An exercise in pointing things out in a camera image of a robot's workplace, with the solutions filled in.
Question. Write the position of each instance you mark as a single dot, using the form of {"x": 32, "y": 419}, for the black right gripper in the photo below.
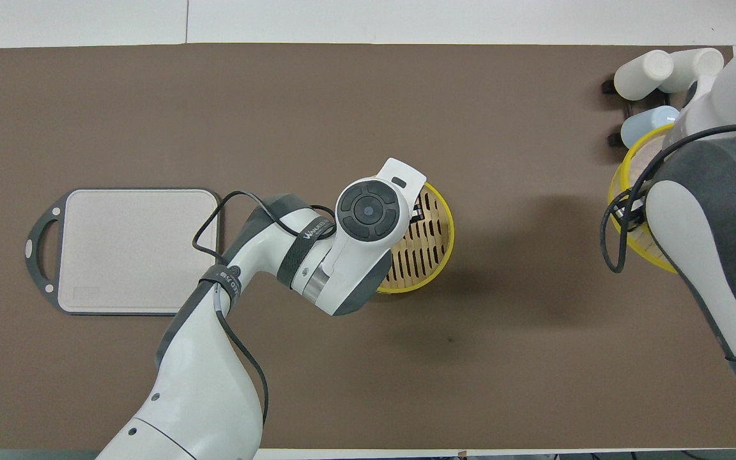
{"x": 630, "y": 214}

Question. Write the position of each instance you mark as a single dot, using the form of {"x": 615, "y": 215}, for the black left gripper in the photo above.
{"x": 416, "y": 211}

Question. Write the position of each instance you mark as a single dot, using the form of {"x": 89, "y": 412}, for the yellow steamer tier with liner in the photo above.
{"x": 639, "y": 156}

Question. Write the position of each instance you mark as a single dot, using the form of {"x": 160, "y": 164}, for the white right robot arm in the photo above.
{"x": 713, "y": 211}

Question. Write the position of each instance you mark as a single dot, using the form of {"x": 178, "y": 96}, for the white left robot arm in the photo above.
{"x": 202, "y": 383}

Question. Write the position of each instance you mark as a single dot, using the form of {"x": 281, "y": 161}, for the yellow steamer tier bamboo slats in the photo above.
{"x": 429, "y": 243}

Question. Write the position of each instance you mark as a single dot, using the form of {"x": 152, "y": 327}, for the black cup rack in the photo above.
{"x": 615, "y": 139}

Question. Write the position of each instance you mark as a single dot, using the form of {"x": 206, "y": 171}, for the light blue plastic cup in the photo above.
{"x": 646, "y": 124}

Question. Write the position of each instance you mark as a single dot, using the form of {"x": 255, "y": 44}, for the brown table mat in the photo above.
{"x": 470, "y": 96}

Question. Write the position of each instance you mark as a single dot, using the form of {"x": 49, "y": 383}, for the white plastic cup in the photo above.
{"x": 694, "y": 64}
{"x": 643, "y": 75}

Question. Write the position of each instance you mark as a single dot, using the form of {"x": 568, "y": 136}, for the white cutting board grey rim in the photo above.
{"x": 125, "y": 249}

